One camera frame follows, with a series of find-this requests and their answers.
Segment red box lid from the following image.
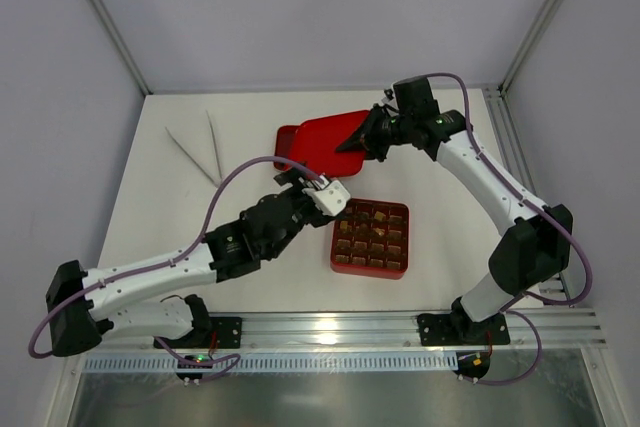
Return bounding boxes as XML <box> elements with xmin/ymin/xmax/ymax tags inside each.
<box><xmin>289</xmin><ymin>110</ymin><xmax>368</xmax><ymax>178</ymax></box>

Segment metal tweezers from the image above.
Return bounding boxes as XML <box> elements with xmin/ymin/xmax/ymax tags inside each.
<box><xmin>164</xmin><ymin>110</ymin><xmax>224</xmax><ymax>188</ymax></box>

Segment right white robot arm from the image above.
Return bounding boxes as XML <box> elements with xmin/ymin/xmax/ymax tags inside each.
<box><xmin>336</xmin><ymin>105</ymin><xmax>573</xmax><ymax>343</ymax></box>

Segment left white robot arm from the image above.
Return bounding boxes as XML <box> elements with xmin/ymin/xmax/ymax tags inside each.
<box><xmin>43</xmin><ymin>169</ymin><xmax>350</xmax><ymax>357</ymax></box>

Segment red chocolate tray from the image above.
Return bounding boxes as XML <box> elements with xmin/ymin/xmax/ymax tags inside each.
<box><xmin>274</xmin><ymin>125</ymin><xmax>305</xmax><ymax>164</ymax></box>

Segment red compartment chocolate box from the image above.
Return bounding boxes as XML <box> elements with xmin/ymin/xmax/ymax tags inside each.
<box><xmin>330</xmin><ymin>198</ymin><xmax>410</xmax><ymax>280</ymax></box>

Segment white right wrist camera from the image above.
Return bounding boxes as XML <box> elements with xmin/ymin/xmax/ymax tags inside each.
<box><xmin>383</xmin><ymin>75</ymin><xmax>439</xmax><ymax>116</ymax></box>

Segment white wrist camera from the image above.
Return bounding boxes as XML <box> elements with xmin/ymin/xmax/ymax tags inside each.
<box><xmin>383</xmin><ymin>75</ymin><xmax>439</xmax><ymax>116</ymax></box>
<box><xmin>303</xmin><ymin>175</ymin><xmax>351</xmax><ymax>217</ymax></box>

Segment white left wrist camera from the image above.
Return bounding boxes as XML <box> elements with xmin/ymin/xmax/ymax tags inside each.
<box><xmin>303</xmin><ymin>175</ymin><xmax>351</xmax><ymax>217</ymax></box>

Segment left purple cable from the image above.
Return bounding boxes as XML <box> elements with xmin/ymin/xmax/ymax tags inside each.
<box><xmin>27</xmin><ymin>156</ymin><xmax>326</xmax><ymax>381</ymax></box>

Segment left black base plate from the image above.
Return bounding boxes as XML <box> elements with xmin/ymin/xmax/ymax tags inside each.
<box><xmin>208</xmin><ymin>316</ymin><xmax>243</xmax><ymax>350</ymax></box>

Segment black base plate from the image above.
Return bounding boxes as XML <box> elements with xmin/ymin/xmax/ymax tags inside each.
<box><xmin>208</xmin><ymin>316</ymin><xmax>243</xmax><ymax>350</ymax></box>
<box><xmin>416</xmin><ymin>312</ymin><xmax>511</xmax><ymax>347</ymax></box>

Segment slotted cable duct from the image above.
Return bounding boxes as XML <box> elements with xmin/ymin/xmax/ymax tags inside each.
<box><xmin>83</xmin><ymin>351</ymin><xmax>458</xmax><ymax>374</ymax></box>

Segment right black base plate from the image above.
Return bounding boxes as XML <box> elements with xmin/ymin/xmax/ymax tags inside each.
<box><xmin>416</xmin><ymin>312</ymin><xmax>511</xmax><ymax>347</ymax></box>

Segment right aluminium frame post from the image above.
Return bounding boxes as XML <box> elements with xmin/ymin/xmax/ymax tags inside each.
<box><xmin>499</xmin><ymin>0</ymin><xmax>564</xmax><ymax>94</ymax></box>

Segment aluminium frame post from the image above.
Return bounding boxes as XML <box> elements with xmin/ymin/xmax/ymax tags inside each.
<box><xmin>499</xmin><ymin>0</ymin><xmax>564</xmax><ymax>94</ymax></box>
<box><xmin>87</xmin><ymin>0</ymin><xmax>152</xmax><ymax>96</ymax></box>

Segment aluminium mounting rail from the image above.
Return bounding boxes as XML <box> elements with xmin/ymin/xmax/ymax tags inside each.
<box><xmin>62</xmin><ymin>303</ymin><xmax>606</xmax><ymax>355</ymax></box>

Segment left aluminium frame post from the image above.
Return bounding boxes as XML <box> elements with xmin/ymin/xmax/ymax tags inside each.
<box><xmin>87</xmin><ymin>0</ymin><xmax>152</xmax><ymax>96</ymax></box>

